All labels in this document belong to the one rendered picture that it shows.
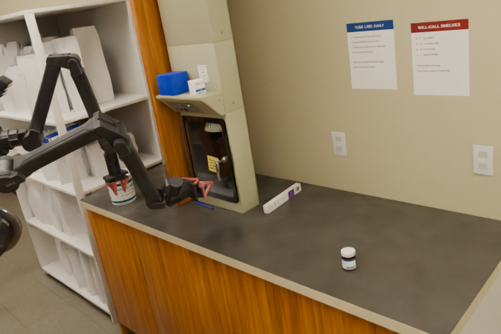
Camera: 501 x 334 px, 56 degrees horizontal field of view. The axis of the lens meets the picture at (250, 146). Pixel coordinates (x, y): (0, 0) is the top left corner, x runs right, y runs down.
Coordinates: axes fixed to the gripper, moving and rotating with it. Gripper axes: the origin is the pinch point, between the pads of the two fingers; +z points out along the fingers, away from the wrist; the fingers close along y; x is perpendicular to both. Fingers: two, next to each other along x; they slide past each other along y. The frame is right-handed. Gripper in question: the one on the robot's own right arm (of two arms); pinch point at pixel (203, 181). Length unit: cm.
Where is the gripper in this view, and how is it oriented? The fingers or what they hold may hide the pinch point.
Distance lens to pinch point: 203.5
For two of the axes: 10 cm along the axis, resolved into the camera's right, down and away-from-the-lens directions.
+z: 6.8, -3.3, 6.5
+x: 1.7, 9.4, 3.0
